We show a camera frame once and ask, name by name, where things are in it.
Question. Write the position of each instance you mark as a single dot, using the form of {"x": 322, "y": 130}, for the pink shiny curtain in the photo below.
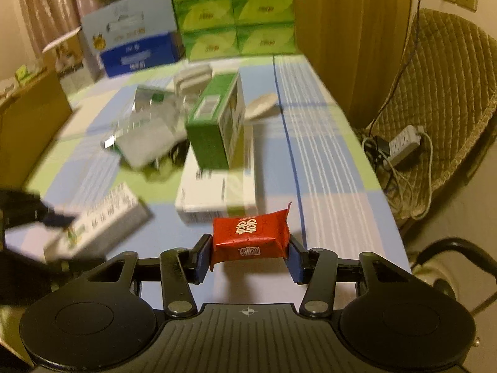
{"x": 46, "y": 20}

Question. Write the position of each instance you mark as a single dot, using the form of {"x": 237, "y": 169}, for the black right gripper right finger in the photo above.
{"x": 316, "y": 268}

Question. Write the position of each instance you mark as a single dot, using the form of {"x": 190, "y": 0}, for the brown cardboard box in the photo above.
{"x": 30, "y": 119}

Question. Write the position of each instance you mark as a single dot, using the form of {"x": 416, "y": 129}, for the silver green foil pouch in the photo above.
{"x": 155, "y": 125}

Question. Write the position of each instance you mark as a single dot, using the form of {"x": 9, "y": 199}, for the dark blue milk carton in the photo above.
{"x": 153, "y": 51}

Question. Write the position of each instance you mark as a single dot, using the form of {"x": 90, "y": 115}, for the green tissue pack stack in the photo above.
{"x": 229, "y": 28}

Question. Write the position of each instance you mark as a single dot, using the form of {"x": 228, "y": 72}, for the white plastic spoon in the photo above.
{"x": 261, "y": 106}

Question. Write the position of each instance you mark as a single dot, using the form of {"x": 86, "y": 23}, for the white green mecobalamin tablet box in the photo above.
{"x": 204, "y": 194}

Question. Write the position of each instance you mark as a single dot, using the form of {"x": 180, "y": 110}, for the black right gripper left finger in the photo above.
{"x": 179, "y": 268}

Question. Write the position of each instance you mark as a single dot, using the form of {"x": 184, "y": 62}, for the white power strip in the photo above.
{"x": 404, "y": 144}

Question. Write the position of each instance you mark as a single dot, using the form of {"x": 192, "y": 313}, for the red snack packet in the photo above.
{"x": 251, "y": 237}

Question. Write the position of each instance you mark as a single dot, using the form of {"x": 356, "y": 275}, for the light blue carton box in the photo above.
{"x": 126, "y": 21}

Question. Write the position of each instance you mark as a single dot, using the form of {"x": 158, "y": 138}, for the green medicine box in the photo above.
{"x": 214, "y": 124}

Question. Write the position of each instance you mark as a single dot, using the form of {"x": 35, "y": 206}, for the white green long box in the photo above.
{"x": 100, "y": 228}

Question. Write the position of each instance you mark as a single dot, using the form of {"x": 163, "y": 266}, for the plaid tablecloth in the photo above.
{"x": 304, "y": 158}

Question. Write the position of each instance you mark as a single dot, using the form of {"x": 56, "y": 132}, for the white photo printed box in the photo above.
{"x": 71, "y": 58}

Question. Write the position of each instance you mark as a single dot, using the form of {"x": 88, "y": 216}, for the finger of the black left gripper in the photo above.
{"x": 20, "y": 208}

